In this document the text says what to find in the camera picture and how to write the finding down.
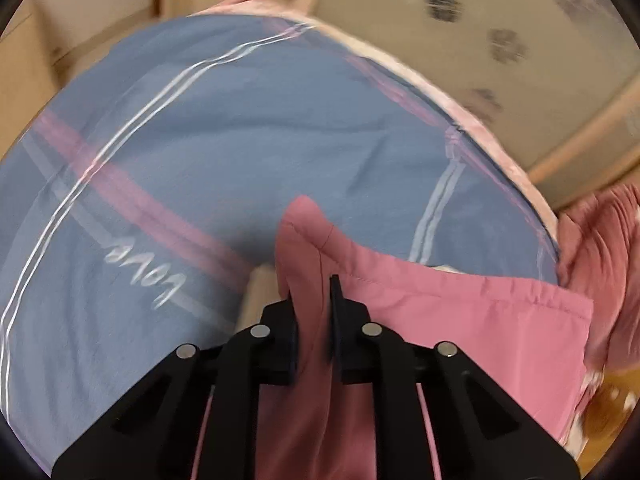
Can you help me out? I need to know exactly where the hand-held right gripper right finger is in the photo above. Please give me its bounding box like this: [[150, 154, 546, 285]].
[[327, 275, 584, 480]]

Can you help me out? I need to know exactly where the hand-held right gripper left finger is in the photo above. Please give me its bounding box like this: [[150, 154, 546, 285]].
[[51, 297, 302, 480]]

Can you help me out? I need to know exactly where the cream pink purple-striped hooded jacket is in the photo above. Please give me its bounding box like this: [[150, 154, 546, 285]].
[[192, 195, 596, 480]]

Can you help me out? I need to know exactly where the blue plaid bedsheet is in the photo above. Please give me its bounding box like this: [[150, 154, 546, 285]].
[[0, 12, 561, 476]]

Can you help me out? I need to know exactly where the dusty pink quilt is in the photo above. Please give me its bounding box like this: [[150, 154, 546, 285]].
[[554, 182, 640, 373]]

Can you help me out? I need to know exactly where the beige wooden wardrobe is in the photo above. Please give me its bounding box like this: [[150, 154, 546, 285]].
[[160, 0, 640, 211]]

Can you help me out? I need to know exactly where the frosted floral glass sliding door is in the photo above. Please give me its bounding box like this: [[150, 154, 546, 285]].
[[312, 0, 640, 181]]

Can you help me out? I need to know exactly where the beige wooden cabinet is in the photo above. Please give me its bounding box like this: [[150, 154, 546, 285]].
[[0, 0, 161, 98]]

